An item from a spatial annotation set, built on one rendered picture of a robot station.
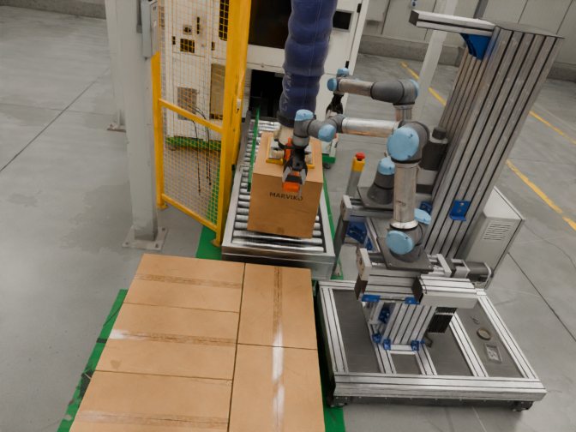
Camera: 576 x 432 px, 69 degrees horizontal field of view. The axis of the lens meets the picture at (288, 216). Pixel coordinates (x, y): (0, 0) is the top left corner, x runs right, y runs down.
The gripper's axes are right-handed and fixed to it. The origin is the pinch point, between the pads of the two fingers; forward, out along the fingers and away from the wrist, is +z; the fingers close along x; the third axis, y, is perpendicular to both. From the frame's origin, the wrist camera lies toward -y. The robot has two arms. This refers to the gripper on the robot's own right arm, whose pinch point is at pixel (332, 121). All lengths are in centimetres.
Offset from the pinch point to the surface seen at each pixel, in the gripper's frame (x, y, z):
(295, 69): -31, 40, -41
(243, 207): -53, 11, 70
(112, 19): -219, -208, 0
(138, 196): -132, 1, 79
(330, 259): 7, 66, 63
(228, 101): -70, -6, -1
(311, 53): -24, 41, -50
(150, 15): -117, 4, -49
